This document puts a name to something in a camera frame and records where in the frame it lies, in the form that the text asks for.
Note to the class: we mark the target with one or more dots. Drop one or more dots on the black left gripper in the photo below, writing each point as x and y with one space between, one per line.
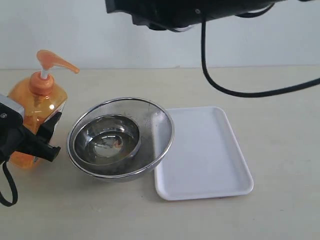
15 137

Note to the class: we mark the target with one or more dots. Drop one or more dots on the orange pump soap bottle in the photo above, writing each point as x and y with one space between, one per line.
39 95

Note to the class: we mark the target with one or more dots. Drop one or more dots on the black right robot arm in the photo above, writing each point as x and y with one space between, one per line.
180 15

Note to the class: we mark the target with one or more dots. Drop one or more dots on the small stainless steel bowl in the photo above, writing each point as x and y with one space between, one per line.
108 140

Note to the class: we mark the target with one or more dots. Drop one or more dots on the steel mesh colander bowl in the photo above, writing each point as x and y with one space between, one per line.
156 130

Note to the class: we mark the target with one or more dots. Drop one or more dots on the white foam tray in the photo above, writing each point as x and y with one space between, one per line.
204 160

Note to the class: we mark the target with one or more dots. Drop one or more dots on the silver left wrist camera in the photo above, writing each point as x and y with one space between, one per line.
12 109

